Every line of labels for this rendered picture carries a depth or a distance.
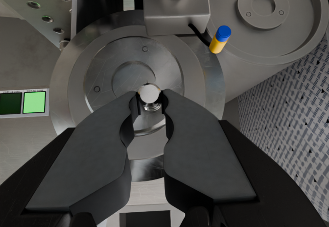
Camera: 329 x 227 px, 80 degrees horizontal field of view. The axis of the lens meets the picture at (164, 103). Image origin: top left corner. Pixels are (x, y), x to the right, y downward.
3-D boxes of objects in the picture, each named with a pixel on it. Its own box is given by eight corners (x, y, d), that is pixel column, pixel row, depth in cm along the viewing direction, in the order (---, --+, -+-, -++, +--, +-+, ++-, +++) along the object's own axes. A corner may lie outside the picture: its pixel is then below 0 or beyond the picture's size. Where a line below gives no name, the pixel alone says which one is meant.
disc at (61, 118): (217, 5, 18) (234, 177, 15) (216, 9, 18) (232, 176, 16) (53, 12, 18) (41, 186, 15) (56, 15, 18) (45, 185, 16)
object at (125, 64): (138, 16, 15) (205, 85, 14) (141, 30, 17) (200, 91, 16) (61, 78, 15) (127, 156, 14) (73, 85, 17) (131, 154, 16)
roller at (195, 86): (200, 21, 17) (212, 157, 15) (179, 91, 43) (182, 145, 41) (69, 26, 17) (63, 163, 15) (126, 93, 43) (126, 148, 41)
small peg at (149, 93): (150, 77, 12) (166, 94, 11) (152, 89, 14) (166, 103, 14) (132, 92, 12) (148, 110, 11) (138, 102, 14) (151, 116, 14)
